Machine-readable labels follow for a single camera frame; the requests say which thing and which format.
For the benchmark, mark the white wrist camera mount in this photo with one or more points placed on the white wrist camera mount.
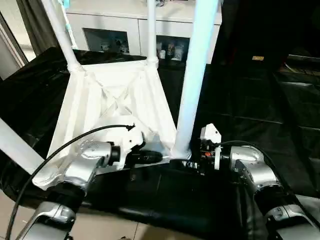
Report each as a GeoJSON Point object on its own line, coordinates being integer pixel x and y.
{"type": "Point", "coordinates": [210, 135]}
{"type": "Point", "coordinates": [131, 141]}

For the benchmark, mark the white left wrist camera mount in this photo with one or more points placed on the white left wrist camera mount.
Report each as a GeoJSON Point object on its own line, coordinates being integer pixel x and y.
{"type": "Point", "coordinates": [131, 141]}

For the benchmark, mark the white plastic table top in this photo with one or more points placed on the white plastic table top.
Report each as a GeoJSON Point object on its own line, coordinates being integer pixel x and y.
{"type": "Point", "coordinates": [115, 95]}

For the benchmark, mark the white cabinet with glass doors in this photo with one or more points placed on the white cabinet with glass doors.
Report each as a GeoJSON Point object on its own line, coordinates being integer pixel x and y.
{"type": "Point", "coordinates": [130, 22]}

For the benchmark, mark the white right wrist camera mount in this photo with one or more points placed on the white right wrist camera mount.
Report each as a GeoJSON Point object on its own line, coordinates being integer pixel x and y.
{"type": "Point", "coordinates": [210, 135]}

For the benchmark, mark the grey curtain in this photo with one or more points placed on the grey curtain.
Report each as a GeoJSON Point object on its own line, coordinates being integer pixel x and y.
{"type": "Point", "coordinates": [37, 22]}

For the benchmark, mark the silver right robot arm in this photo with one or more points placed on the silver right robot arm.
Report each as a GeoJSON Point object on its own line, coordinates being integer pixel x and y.
{"type": "Point", "coordinates": [255, 170]}

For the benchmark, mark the black plastic mat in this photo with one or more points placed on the black plastic mat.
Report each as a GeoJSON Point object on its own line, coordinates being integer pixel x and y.
{"type": "Point", "coordinates": [260, 110]}

